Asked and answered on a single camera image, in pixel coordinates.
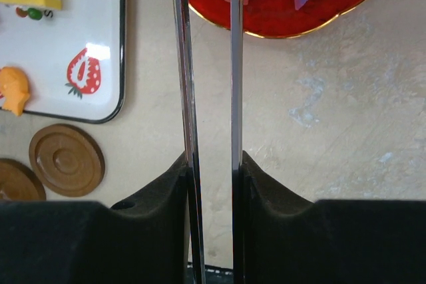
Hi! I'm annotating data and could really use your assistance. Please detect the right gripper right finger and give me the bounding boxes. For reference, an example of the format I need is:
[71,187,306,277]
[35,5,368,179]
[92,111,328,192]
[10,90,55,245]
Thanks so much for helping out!
[233,154,425,283]

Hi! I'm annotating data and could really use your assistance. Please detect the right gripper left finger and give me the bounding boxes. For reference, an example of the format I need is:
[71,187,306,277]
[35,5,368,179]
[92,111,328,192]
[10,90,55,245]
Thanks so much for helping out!
[1,156,190,283]

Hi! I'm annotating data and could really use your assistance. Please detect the metal tongs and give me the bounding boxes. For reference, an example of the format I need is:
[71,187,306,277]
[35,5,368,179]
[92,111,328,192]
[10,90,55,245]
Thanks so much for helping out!
[174,0,245,283]

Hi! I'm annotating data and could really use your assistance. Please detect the brown wooden coaster right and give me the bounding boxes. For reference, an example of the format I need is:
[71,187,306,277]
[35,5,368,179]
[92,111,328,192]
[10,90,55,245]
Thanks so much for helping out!
[29,124,105,197]

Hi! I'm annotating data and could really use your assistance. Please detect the brown wooden coaster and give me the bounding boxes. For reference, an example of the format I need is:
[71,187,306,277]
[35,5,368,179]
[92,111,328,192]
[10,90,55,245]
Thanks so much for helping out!
[29,124,105,197]
[1,158,46,201]

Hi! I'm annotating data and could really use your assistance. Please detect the brown wooden coaster left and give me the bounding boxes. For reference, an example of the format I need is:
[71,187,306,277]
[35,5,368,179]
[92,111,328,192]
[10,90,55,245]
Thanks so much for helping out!
[1,158,46,201]

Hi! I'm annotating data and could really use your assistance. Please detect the white strawberry tray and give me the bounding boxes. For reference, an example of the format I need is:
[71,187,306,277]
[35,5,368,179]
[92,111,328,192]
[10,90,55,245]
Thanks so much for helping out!
[1,0,126,124]

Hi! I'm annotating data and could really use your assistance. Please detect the orange fish cake right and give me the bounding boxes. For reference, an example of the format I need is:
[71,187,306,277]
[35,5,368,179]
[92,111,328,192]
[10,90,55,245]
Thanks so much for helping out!
[1,67,31,116]

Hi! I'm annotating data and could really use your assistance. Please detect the black base frame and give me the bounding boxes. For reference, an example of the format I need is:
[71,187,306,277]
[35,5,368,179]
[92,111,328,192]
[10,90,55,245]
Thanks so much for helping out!
[185,262,234,284]

